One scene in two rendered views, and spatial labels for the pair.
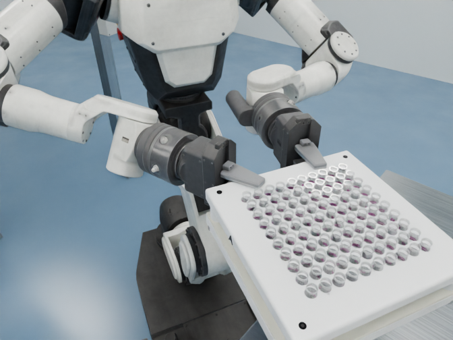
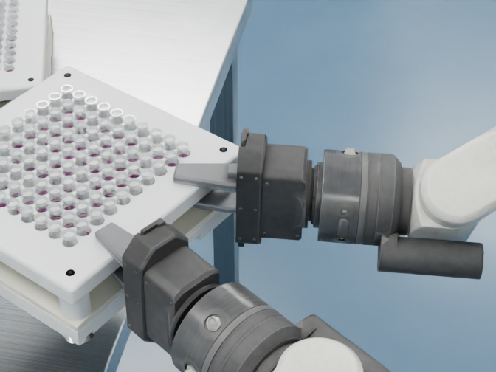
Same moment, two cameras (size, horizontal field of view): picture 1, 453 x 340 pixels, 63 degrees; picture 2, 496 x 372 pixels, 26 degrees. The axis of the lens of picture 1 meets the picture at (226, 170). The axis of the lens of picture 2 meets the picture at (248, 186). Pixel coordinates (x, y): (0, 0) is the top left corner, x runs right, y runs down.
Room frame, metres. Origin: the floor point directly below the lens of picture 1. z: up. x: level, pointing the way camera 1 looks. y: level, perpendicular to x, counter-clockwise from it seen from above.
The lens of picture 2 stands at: (1.12, -0.37, 1.71)
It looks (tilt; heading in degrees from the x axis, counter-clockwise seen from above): 41 degrees down; 150
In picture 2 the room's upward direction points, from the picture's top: straight up
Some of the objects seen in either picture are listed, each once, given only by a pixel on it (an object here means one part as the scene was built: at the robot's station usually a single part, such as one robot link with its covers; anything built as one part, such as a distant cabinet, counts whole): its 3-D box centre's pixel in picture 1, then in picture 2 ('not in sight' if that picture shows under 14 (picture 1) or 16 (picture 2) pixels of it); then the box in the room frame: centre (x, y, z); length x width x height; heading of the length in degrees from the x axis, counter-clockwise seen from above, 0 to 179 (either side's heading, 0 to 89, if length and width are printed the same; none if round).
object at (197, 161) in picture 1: (193, 164); (301, 192); (0.47, 0.05, 1.03); 0.12 x 0.10 x 0.13; 55
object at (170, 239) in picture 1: (194, 251); not in sight; (0.93, 0.12, 0.28); 0.21 x 0.20 x 0.13; 23
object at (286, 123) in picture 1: (289, 134); (193, 315); (0.56, -0.11, 1.03); 0.12 x 0.10 x 0.13; 15
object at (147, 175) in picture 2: (278, 204); (150, 202); (0.40, -0.07, 1.02); 0.01 x 0.01 x 0.07
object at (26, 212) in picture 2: (360, 207); (32, 240); (0.39, -0.19, 1.02); 0.01 x 0.01 x 0.07
